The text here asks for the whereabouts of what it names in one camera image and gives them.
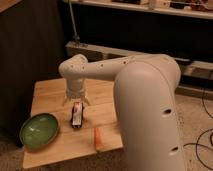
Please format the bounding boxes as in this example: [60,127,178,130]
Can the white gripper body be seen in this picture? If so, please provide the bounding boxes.
[66,79,85,99]

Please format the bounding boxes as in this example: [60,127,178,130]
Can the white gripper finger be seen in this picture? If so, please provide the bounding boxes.
[83,96,90,106]
[62,97,69,106]

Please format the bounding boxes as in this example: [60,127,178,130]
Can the orange carrot piece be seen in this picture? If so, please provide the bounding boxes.
[94,127,102,151]

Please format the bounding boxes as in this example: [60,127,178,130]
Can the wooden shelf beam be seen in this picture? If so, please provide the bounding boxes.
[66,41,213,78]

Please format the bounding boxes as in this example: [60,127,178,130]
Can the green ceramic bowl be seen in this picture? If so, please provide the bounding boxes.
[19,113,59,149]

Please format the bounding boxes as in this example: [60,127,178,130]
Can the black cable on floor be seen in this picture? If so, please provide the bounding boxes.
[183,71,213,163]

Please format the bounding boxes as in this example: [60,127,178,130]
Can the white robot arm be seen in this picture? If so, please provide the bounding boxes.
[59,54,186,171]

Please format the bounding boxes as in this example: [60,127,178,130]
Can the metal lamp pole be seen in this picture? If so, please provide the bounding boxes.
[68,0,80,46]

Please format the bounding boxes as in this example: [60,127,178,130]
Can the black handle on shelf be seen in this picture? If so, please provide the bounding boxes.
[175,58,192,65]

